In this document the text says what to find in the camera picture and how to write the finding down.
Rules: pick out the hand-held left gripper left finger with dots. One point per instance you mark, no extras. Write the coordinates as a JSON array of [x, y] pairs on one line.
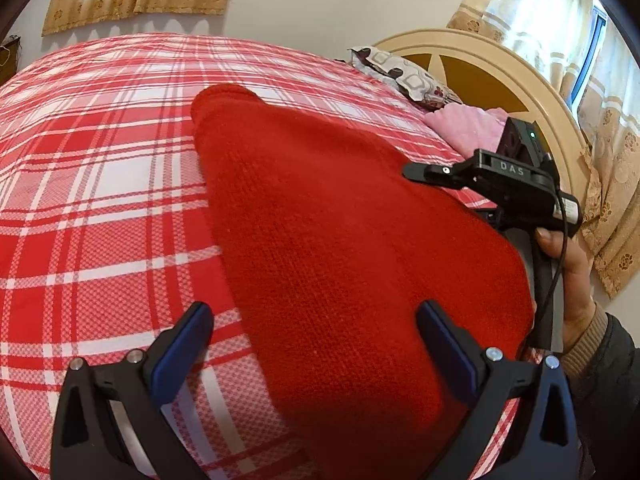
[[180, 356]]

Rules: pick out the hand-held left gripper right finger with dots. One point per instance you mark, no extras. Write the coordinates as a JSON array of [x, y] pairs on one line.
[[446, 357]]

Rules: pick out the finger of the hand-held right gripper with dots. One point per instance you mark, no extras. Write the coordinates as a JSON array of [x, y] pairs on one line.
[[437, 174]]

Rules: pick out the red embroidered knit sweater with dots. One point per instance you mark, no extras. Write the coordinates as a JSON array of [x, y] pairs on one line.
[[350, 260]]

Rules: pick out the person's right forearm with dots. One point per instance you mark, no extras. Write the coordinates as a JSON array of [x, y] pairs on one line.
[[605, 400]]

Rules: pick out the person's right hand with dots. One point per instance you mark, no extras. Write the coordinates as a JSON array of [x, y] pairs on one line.
[[577, 290]]

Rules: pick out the pink folded cloth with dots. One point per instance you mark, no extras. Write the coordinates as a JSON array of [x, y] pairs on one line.
[[467, 127]]

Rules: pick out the beige patterned long curtain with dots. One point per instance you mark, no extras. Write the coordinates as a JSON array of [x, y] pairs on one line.
[[605, 150]]

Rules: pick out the white brown patterned pillow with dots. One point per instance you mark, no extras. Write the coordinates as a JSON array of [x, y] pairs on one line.
[[405, 77]]

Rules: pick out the cream round wooden headboard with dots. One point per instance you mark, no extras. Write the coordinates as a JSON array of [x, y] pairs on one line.
[[505, 75]]

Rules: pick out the red white plaid bed blanket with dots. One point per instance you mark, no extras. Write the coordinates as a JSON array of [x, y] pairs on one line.
[[100, 210]]

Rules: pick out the brown wooden desk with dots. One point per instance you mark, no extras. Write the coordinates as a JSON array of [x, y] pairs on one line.
[[6, 57]]

